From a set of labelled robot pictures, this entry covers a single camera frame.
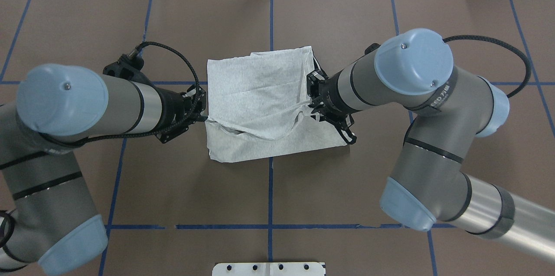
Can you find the white central pedestal column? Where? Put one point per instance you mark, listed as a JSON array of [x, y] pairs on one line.
[[270, 269]]

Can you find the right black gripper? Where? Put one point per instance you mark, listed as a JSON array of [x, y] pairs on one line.
[[331, 93]]

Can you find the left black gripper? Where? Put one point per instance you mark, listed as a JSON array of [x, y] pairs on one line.
[[170, 105]]

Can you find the white t-shirt with cartoon print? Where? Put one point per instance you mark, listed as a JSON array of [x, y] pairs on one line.
[[258, 107]]

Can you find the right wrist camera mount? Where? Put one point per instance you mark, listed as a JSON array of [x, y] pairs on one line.
[[342, 125]]

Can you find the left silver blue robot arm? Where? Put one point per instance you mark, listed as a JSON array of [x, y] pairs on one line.
[[58, 109]]

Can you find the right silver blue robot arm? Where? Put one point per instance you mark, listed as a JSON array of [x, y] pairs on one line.
[[452, 107]]

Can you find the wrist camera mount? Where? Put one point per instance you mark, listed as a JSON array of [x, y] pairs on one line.
[[342, 125], [129, 68]]

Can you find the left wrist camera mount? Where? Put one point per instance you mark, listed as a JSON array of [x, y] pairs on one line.
[[129, 68]]

